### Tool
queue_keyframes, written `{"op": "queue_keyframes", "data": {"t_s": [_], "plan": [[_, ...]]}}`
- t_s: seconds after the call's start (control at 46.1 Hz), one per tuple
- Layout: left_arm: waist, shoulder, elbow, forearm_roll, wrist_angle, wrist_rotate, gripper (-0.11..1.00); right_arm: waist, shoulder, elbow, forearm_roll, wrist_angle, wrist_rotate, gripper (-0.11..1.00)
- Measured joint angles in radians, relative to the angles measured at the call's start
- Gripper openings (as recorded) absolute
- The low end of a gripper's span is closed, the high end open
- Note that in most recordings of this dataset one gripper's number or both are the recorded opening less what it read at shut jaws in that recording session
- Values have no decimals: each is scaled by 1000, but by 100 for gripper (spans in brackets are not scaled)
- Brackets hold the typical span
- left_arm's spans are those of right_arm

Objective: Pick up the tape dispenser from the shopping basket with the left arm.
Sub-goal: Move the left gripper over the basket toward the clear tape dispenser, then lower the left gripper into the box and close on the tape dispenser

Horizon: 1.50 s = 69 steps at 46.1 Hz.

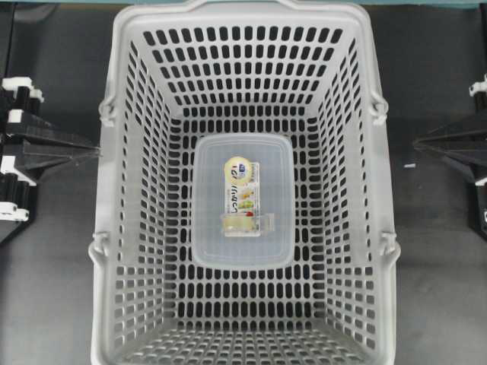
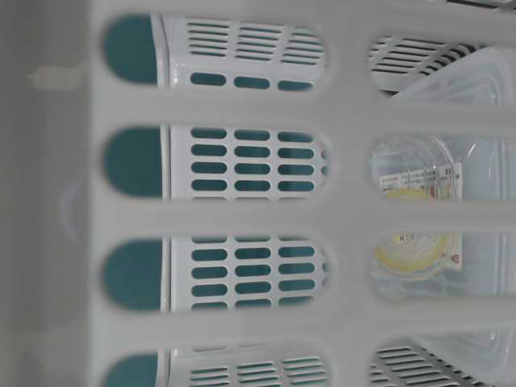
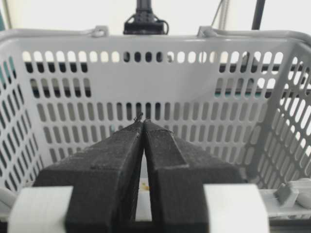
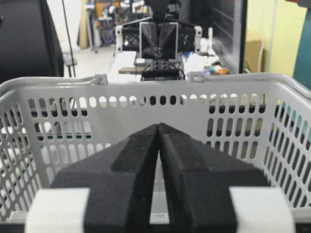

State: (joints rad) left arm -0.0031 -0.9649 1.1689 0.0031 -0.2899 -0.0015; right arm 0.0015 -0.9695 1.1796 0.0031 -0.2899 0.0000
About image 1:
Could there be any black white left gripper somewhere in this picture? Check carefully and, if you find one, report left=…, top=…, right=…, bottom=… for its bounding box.
left=1, top=77, right=100, bottom=221

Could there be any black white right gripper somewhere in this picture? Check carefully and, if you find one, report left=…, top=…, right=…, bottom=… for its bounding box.
left=412, top=75, right=486, bottom=232

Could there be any grey plastic shopping basket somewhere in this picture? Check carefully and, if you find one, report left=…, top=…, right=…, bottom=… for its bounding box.
left=88, top=1, right=400, bottom=364

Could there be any clear plastic food container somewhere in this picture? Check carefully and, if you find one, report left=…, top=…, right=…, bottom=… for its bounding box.
left=191, top=133, right=295, bottom=271

